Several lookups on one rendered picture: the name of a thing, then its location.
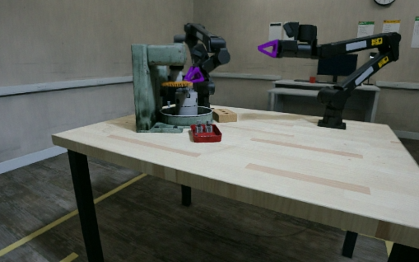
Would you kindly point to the orange toothed gear disc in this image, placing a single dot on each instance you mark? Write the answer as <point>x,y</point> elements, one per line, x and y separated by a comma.
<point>176,78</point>

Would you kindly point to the wooden block with three holes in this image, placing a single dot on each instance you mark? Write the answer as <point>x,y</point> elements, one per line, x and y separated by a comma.
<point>224,115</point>

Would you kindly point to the red rectangular tray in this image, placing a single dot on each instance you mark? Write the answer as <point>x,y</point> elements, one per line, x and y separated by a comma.
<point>203,137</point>

